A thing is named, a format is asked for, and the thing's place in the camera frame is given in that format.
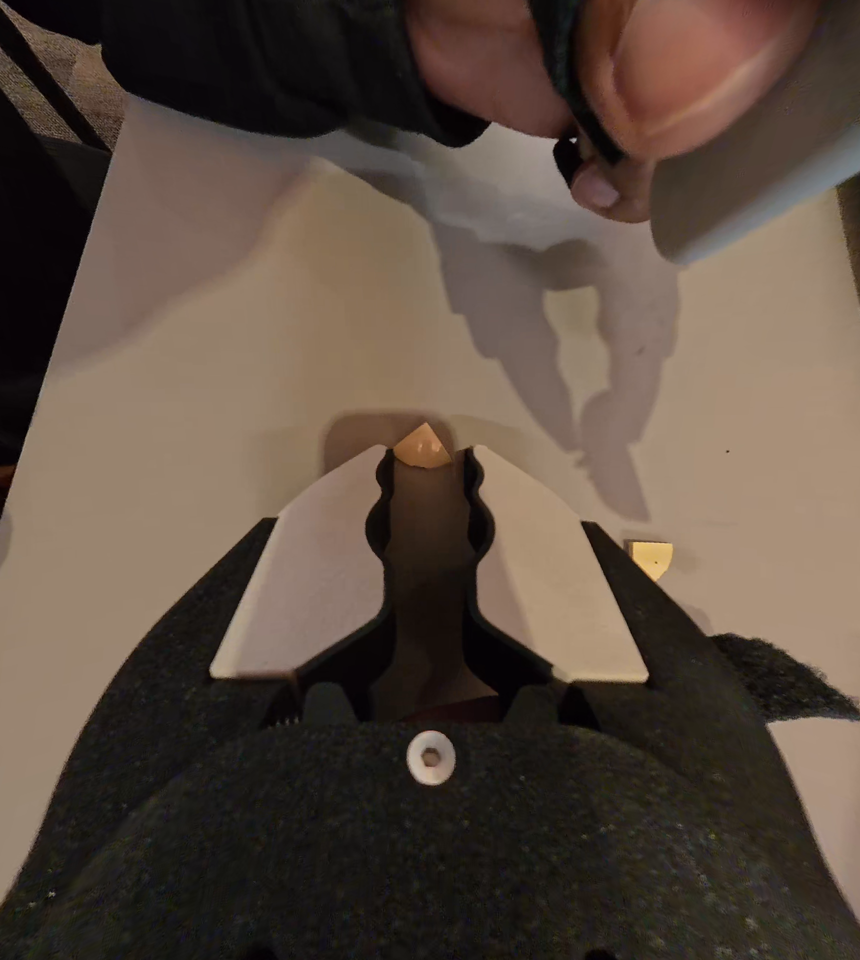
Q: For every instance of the person's left forearm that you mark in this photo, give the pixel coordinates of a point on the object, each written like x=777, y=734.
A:
x=250, y=60

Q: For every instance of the tan curved brick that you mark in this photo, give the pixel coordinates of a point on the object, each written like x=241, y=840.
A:
x=651, y=559

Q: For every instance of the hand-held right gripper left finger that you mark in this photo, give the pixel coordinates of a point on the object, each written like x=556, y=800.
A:
x=302, y=592

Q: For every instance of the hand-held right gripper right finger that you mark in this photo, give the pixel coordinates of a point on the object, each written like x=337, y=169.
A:
x=557, y=600

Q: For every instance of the grey desk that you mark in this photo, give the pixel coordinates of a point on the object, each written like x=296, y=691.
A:
x=175, y=375

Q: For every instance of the tan wedge brick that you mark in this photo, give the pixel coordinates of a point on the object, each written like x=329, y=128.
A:
x=421, y=450

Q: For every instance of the person's left hand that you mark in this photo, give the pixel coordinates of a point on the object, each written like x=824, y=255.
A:
x=475, y=67

